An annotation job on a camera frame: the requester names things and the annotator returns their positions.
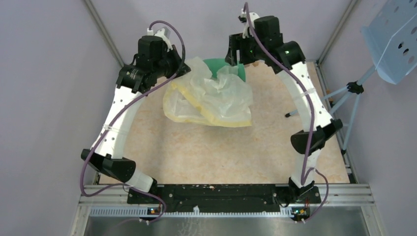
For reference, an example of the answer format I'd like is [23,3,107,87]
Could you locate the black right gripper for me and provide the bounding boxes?
[224,31,266,67]

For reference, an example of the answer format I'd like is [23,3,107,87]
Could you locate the green plastic trash bin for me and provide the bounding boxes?
[202,58,247,82]

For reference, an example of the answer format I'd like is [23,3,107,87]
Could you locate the translucent yellow trash bag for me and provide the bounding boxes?
[163,57,253,128]

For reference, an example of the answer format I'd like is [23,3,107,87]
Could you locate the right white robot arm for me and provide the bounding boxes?
[225,12,343,203]

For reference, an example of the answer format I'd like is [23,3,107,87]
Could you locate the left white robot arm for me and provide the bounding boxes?
[81,35,190,203]

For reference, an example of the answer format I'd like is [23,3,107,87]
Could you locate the light blue tripod stand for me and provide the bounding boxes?
[285,65,377,155]

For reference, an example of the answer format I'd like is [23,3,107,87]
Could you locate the perforated light blue tray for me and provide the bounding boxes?
[361,0,417,85]

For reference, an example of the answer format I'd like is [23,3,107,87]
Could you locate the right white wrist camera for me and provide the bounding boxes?
[238,9,259,39]

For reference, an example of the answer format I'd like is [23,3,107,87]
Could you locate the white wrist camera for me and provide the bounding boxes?
[147,27,173,51]
[238,9,259,39]

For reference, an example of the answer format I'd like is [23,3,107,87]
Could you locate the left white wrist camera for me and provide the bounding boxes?
[147,27,173,51]

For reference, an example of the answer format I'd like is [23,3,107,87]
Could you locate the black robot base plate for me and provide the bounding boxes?
[127,184,322,213]

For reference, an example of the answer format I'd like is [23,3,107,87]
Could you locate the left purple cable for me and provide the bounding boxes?
[80,20,186,198]

